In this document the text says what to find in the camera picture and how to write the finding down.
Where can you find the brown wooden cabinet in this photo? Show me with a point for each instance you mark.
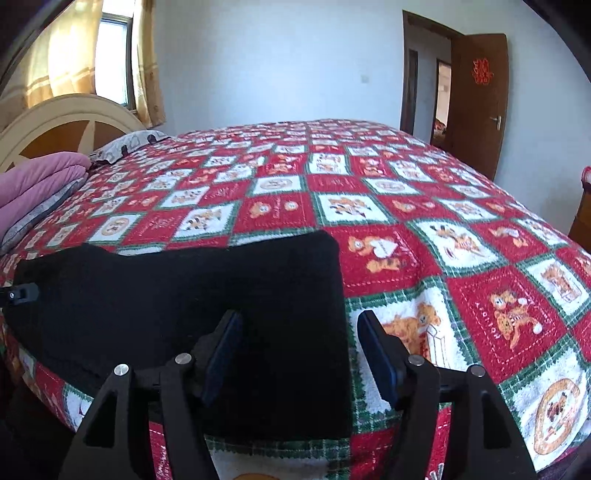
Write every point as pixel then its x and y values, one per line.
pixel 580 231

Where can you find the red checked cloth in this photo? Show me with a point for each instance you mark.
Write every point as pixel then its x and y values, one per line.
pixel 586 179

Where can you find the dark wooden door frame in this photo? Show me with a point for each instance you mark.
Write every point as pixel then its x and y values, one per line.
pixel 427 78

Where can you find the red double happiness decoration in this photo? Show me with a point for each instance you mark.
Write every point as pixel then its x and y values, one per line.
pixel 481 71

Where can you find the brown wooden door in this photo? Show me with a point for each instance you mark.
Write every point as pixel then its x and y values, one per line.
pixel 471 135

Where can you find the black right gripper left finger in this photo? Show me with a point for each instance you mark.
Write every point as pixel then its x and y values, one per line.
pixel 113 440

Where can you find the yellow patterned curtain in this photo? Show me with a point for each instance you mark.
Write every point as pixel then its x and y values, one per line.
pixel 144 67

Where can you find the black pants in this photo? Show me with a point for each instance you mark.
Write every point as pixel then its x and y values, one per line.
pixel 288 378

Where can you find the white patterned pillow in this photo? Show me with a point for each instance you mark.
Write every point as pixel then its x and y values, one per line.
pixel 123 146

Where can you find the grey patterned folded quilt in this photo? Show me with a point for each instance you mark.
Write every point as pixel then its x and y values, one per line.
pixel 21 227

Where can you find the pink folded blanket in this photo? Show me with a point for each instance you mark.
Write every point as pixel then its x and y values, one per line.
pixel 28 184

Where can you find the silver door handle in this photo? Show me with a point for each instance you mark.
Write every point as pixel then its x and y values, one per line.
pixel 498 122

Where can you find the bedroom window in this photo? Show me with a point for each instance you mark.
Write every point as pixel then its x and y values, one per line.
pixel 113 63

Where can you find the cream wooden headboard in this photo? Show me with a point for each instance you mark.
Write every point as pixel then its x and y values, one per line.
pixel 73 123

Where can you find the red christmas patchwork bedspread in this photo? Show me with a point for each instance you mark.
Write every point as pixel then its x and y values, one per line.
pixel 446 258

